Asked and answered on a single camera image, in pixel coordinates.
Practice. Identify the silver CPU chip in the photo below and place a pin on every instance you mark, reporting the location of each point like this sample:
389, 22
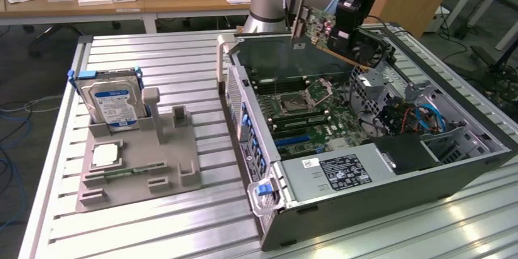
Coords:
105, 156

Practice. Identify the grey perforated drive cage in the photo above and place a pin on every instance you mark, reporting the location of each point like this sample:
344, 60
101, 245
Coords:
371, 83

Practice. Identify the blue expansion slot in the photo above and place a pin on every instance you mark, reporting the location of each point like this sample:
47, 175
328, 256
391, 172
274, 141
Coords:
292, 140

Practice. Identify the silver disk bay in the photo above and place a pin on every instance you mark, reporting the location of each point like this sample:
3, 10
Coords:
457, 140

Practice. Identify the green motherboard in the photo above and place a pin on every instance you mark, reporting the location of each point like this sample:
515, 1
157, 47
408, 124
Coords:
336, 125

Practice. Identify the grey power supply with label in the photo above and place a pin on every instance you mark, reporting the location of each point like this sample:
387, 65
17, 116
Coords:
308, 180

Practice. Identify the open dark grey PC case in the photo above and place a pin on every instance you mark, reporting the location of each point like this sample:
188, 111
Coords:
344, 219

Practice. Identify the black chair base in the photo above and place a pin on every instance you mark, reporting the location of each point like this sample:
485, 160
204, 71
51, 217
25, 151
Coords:
53, 33

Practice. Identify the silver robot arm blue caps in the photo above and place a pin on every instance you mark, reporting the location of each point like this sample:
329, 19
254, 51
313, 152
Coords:
268, 4

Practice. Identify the grey plastic parts rack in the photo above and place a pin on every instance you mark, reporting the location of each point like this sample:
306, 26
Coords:
138, 150

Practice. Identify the metal socket cover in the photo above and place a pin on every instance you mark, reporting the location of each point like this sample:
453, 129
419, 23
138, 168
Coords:
322, 89

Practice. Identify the hard disk with blue bracket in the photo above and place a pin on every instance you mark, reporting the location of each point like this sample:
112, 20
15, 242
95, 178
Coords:
114, 101

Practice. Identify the blue case latch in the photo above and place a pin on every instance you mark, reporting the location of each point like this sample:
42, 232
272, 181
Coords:
264, 188

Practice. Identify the CPU socket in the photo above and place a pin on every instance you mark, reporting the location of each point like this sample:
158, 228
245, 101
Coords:
293, 102

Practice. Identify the graphics card with black fan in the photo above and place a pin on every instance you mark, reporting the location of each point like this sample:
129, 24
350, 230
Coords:
320, 25

